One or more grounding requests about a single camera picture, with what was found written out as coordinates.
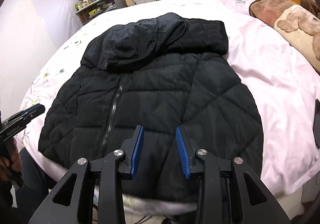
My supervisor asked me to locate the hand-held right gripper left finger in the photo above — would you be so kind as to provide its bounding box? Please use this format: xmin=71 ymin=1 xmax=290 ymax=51
xmin=27 ymin=125 xmax=145 ymax=224

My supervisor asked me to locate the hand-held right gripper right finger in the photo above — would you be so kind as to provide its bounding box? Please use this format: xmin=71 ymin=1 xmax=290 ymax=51
xmin=175 ymin=125 xmax=292 ymax=224

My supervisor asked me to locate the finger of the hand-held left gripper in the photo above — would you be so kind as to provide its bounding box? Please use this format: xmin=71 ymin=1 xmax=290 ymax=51
xmin=23 ymin=103 xmax=43 ymax=112
xmin=24 ymin=105 xmax=46 ymax=121

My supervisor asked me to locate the black puffer jacket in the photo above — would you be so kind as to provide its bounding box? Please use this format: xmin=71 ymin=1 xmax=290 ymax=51
xmin=37 ymin=12 xmax=264 ymax=201

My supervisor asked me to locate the person's left hand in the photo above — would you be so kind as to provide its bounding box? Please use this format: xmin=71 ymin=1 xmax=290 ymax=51
xmin=0 ymin=136 xmax=23 ymax=182

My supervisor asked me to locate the person's left leg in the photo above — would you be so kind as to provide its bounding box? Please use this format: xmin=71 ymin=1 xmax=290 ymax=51
xmin=10 ymin=148 xmax=65 ymax=214

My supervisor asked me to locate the bed with pink floral sheet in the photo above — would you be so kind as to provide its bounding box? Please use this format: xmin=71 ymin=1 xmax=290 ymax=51
xmin=19 ymin=0 xmax=320 ymax=214

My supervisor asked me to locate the cluttered shelf unit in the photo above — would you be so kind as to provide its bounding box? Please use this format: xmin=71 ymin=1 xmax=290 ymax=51
xmin=75 ymin=0 xmax=125 ymax=25

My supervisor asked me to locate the black smartphone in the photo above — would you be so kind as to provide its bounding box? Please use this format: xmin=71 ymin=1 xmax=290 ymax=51
xmin=314 ymin=99 xmax=320 ymax=149

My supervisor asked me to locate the brown pink plush blanket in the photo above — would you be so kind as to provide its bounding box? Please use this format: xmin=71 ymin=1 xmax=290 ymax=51
xmin=249 ymin=0 xmax=299 ymax=27

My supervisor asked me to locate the beige bear print plush blanket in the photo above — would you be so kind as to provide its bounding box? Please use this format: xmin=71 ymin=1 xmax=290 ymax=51
xmin=274 ymin=5 xmax=320 ymax=73

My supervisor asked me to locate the dark brown plush toy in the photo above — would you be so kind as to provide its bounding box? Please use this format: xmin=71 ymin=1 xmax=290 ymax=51
xmin=299 ymin=0 xmax=320 ymax=18

